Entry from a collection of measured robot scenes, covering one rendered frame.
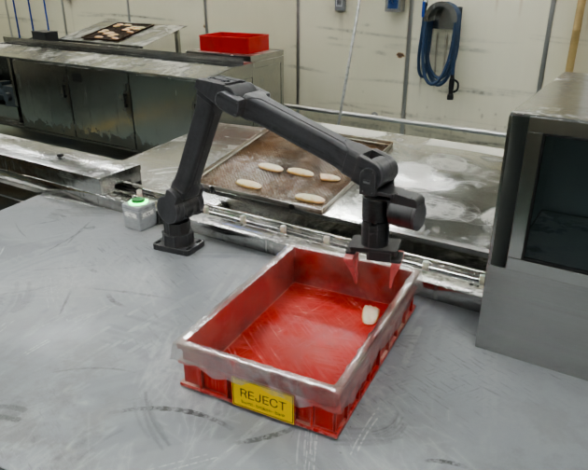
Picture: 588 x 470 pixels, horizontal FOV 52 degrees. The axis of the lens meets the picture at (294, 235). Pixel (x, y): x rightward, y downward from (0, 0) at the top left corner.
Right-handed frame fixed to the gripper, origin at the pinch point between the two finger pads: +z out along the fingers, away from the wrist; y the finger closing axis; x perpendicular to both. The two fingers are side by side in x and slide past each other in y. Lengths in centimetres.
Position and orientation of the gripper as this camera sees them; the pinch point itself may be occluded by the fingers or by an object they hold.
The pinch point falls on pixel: (373, 281)
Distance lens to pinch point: 130.2
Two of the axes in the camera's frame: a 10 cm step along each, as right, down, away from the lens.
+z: 0.2, 9.2, 4.0
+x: -2.9, 3.9, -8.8
